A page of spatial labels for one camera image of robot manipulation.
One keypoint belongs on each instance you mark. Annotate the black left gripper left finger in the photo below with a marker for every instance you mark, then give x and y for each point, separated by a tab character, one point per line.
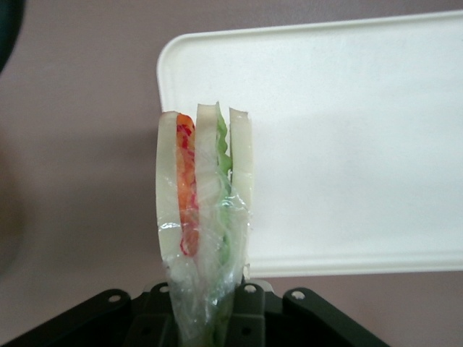
153	318

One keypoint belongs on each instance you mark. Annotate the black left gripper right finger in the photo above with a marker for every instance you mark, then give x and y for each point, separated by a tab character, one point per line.
249	318

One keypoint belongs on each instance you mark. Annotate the plastic-wrapped triangle sandwich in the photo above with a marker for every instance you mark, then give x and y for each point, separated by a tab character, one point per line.
206	202

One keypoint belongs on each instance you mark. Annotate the beige plastic tray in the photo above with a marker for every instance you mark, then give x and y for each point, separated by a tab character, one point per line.
343	152

